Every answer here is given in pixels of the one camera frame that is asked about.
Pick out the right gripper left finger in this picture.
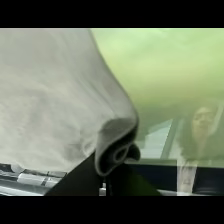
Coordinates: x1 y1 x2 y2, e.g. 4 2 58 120
44 151 105 197

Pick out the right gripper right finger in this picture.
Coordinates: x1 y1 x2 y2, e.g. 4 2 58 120
106 162 162 197

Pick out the grey garment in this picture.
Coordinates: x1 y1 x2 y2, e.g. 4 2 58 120
0 28 142 178

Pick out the person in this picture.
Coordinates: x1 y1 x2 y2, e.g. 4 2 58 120
175 102 224 197

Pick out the silver frame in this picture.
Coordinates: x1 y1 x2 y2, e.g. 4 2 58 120
0 162 69 197

